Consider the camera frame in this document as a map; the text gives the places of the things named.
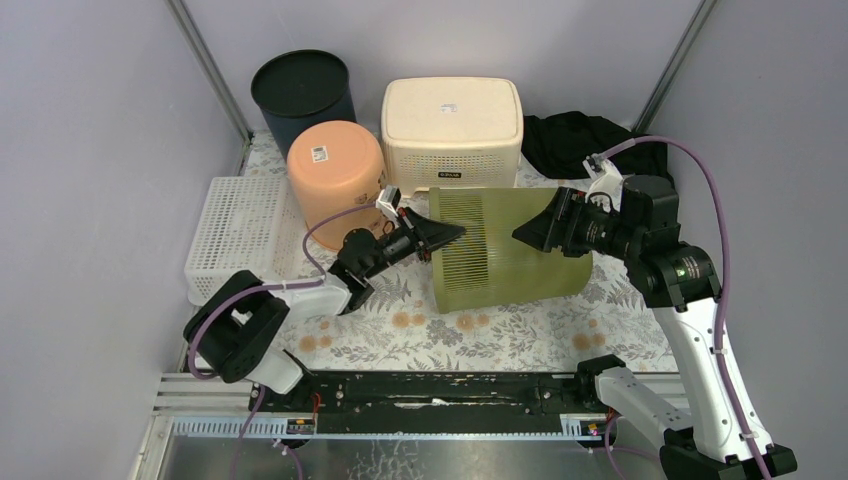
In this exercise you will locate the cream perforated plastic basket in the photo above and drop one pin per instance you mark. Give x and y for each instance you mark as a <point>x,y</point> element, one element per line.
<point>451,132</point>

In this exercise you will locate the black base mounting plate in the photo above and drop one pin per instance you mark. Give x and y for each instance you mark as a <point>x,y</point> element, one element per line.
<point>477,394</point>

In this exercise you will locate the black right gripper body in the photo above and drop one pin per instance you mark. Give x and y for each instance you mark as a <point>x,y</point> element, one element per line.
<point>600,231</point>

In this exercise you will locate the white perforated basket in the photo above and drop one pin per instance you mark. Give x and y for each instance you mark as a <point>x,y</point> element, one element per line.
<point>247,223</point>

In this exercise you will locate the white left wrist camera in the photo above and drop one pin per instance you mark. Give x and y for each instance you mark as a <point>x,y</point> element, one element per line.
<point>388,202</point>

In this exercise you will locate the dark blue cylindrical bin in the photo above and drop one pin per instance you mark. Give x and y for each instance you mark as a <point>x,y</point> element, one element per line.
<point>299,89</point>

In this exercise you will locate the floral patterned table mat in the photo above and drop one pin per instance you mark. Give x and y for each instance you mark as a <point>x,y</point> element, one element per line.
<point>400,328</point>

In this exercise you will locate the green ribbed waste bin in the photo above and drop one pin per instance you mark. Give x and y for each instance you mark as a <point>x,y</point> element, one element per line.
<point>487,267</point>

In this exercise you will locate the black cloth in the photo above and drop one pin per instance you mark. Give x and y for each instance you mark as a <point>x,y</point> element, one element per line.
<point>556,146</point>

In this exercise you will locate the slotted aluminium cable rail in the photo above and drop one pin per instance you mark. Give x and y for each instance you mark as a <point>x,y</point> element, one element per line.
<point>439,427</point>

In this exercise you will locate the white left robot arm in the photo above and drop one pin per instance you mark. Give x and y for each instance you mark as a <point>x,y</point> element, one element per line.
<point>231,335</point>

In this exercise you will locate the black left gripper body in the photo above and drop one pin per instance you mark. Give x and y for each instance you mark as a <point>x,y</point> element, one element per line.
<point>420,238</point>

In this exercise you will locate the orange bucket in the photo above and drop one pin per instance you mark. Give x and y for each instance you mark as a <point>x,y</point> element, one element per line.
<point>332,167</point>

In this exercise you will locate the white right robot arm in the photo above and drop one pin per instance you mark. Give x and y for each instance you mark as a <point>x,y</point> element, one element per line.
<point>720,436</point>

